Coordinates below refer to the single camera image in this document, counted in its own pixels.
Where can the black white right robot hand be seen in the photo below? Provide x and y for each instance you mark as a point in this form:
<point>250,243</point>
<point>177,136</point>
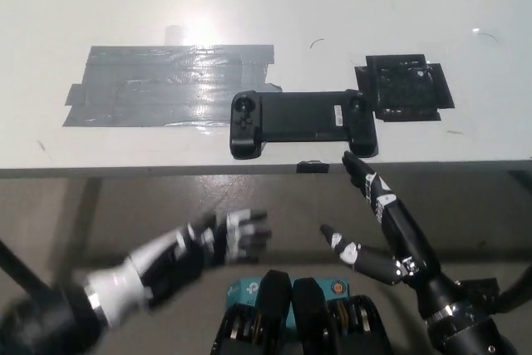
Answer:
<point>409,247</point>

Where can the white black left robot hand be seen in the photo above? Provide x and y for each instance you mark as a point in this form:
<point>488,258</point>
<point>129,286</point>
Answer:
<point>166,259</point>

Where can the black game controller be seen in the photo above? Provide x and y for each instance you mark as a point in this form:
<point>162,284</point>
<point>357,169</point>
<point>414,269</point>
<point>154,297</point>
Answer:
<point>299,116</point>

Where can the black desk leg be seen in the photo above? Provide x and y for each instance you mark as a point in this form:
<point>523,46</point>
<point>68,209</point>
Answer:
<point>21,267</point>
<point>515,292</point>

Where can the black robot torso teal top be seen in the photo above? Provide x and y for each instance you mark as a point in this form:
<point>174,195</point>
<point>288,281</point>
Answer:
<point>272,313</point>

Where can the square black tape patch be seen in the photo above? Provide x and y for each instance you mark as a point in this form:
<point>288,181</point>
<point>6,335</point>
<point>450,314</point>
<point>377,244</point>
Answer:
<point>403,89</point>

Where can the grey duct tape patch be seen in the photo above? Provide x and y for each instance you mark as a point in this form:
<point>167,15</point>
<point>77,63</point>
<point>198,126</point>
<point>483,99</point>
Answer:
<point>158,87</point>

